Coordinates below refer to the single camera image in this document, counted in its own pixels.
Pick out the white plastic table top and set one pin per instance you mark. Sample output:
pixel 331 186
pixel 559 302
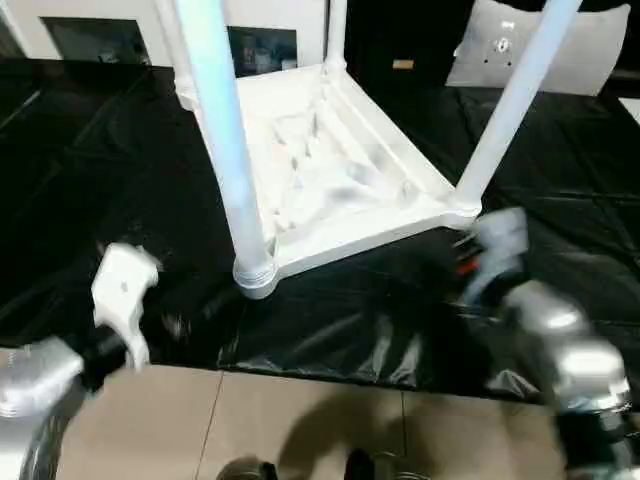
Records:
pixel 350 175

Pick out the white plastic table leg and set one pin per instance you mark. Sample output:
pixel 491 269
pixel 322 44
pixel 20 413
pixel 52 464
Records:
pixel 225 125
pixel 335 35
pixel 170 45
pixel 515 100

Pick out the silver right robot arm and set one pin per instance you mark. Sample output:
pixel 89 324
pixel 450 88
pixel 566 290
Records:
pixel 565 340

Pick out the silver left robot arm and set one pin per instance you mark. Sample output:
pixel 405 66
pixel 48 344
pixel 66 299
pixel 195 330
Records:
pixel 35 380

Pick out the black work mat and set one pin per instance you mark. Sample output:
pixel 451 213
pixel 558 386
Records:
pixel 100 175

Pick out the small brown cork piece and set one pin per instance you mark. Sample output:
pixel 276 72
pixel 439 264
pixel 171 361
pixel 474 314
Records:
pixel 402 64

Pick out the white flat board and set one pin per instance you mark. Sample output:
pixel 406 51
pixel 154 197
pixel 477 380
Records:
pixel 631 110

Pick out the grey printed cushion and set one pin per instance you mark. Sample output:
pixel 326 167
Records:
pixel 575 55

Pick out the black sofa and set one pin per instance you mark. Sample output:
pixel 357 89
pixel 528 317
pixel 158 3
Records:
pixel 400 30

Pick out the small white jar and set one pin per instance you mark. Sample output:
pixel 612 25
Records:
pixel 287 64

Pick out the white cabinet with glass doors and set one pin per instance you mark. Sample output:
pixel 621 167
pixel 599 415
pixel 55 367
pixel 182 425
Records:
pixel 200 20

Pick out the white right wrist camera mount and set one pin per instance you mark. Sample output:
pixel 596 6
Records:
pixel 502 240

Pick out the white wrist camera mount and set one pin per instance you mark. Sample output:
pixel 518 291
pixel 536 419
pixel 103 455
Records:
pixel 125 285
pixel 502 240

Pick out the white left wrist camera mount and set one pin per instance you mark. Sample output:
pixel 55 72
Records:
pixel 125 285

